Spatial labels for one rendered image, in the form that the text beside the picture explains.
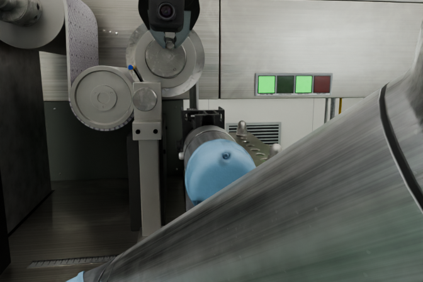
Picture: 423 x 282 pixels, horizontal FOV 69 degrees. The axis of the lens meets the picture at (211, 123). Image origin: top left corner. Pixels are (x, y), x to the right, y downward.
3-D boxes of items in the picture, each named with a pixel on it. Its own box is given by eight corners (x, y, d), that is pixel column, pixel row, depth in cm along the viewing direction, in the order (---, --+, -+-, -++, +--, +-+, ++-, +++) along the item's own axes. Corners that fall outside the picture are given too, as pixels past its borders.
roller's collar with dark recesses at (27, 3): (-14, 21, 49) (-19, -22, 48) (5, 26, 55) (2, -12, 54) (29, 22, 50) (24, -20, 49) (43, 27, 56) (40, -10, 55)
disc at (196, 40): (127, 97, 59) (123, 16, 56) (127, 97, 59) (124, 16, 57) (204, 96, 61) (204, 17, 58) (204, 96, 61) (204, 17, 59)
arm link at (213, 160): (186, 235, 30) (185, 150, 29) (182, 192, 41) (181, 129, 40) (264, 230, 31) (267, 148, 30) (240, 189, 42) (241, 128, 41)
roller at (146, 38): (135, 88, 59) (133, 25, 57) (146, 83, 84) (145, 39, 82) (196, 88, 60) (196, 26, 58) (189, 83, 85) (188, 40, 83)
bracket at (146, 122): (136, 250, 57) (129, 82, 52) (140, 232, 63) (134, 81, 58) (164, 248, 58) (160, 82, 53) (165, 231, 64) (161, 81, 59)
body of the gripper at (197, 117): (221, 106, 57) (234, 114, 45) (220, 151, 58) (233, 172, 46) (179, 106, 56) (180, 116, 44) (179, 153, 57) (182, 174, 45)
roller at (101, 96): (72, 129, 59) (67, 65, 57) (101, 112, 84) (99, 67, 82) (136, 128, 60) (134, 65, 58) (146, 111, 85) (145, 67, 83)
